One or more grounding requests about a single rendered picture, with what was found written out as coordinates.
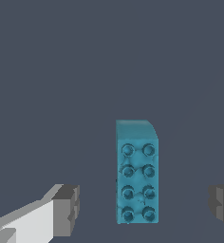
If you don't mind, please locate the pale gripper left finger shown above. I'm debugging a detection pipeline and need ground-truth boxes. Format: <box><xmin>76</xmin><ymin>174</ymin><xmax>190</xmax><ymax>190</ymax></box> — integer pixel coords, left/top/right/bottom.
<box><xmin>0</xmin><ymin>183</ymin><xmax>81</xmax><ymax>243</ymax></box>

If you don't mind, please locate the teal studded toy brick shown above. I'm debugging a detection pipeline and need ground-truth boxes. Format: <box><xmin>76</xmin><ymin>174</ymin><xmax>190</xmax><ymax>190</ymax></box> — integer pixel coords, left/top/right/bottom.
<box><xmin>115</xmin><ymin>119</ymin><xmax>159</xmax><ymax>225</ymax></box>

